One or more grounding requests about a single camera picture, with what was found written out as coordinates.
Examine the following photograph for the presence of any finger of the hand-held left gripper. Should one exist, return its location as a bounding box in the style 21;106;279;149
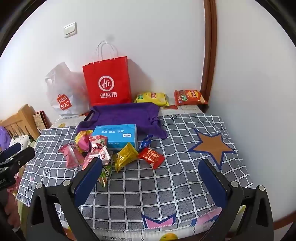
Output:
0;146;36;173
0;142;22;161

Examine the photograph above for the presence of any yellow chip bag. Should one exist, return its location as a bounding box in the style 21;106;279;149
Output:
133;92;170;107

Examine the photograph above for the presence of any white plastic bag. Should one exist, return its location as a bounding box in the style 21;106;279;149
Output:
45;61;90;119

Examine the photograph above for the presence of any wooden headboard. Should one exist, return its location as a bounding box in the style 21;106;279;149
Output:
0;104;41;142

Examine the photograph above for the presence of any blue tissue pack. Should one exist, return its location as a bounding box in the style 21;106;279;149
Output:
92;124;138;151

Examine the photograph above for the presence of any green snack packet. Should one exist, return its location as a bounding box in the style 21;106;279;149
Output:
97;164;113;188

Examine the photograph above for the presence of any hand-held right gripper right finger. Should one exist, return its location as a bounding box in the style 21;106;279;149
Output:
198;159;274;241

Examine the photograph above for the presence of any person's left hand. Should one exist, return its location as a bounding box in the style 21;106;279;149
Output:
6;198;21;230

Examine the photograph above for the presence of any small patterned box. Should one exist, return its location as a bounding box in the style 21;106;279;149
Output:
32;111;52;130

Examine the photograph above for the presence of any yellow pink crinkled snack packet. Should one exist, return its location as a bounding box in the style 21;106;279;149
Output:
74;130;93;153

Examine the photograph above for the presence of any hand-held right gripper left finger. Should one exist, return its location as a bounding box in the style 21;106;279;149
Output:
25;158;103;241

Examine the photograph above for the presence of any orange chip bag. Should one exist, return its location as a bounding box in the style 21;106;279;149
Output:
174;89;208;106

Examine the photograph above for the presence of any white printed cloth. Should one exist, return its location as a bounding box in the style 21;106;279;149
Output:
9;136;31;149

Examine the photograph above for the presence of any blue snack packet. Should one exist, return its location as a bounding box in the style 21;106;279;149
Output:
138;137;152;151

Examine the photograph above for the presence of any grey checked blanket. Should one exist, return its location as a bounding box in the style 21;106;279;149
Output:
16;113;253;230

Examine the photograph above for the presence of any white pink snack packet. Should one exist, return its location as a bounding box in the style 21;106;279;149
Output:
83;148;113;169

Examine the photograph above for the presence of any purple cloth bag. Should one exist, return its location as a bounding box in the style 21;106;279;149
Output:
76;102;168;139

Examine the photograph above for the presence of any red paper bag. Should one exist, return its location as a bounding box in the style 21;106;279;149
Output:
83;40;132;106

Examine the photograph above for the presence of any brown wooden door frame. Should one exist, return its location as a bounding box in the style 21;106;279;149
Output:
200;0;218;106

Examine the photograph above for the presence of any purple cloth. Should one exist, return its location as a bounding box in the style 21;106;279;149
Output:
0;126;11;151

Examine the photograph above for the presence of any white light switch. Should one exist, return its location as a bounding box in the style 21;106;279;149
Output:
63;22;77;39

